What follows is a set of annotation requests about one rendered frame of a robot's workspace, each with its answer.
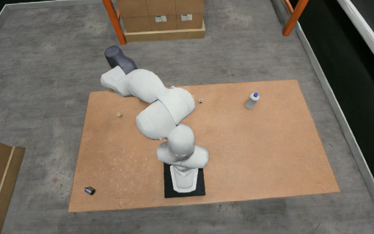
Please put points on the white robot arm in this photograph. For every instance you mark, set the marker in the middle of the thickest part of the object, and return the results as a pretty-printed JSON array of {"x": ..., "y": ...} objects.
[{"x": 161, "y": 119}]

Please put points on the small bottle with blue cap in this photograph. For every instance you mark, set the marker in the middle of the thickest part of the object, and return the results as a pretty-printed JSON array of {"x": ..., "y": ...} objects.
[{"x": 252, "y": 100}]

